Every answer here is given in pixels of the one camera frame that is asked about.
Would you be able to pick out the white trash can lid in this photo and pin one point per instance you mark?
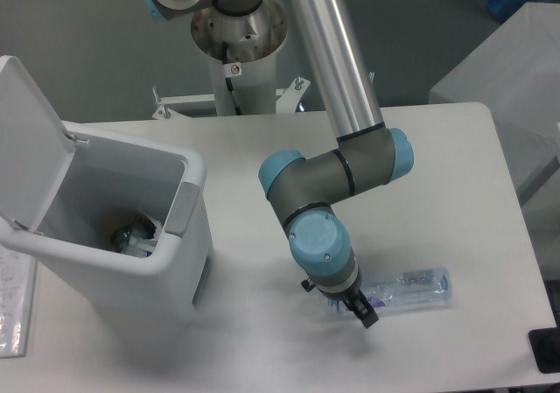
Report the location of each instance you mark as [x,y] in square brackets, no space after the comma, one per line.
[36,150]

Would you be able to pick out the grey covered box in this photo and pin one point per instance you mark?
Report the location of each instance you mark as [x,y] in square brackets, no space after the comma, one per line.
[515,73]

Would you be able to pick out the trash pile inside can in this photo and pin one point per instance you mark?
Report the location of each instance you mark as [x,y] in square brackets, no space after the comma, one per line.
[118,237]

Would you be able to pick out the white trash can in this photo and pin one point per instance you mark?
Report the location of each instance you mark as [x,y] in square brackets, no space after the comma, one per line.
[121,219]

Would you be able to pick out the clear plastic water bottle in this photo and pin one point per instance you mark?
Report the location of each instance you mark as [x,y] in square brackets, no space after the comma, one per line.
[407,291]

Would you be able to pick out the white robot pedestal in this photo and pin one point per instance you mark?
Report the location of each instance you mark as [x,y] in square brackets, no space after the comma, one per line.
[242,52]

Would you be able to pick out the clear plastic wrapper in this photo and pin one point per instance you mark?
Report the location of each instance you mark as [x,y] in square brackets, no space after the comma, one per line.
[142,237]

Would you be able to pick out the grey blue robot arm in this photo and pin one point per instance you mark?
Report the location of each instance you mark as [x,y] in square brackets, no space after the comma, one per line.
[302,191]

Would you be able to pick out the laminated paper sheet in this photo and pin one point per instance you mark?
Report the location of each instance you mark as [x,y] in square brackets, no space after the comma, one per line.
[18,272]

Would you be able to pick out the black device at edge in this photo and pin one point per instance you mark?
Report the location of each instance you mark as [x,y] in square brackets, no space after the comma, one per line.
[544,343]

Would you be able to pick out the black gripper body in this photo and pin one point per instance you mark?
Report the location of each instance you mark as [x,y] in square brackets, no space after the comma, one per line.
[352,295]

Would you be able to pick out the white clamp bracket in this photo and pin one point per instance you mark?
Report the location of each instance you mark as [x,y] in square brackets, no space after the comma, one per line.
[287,100]

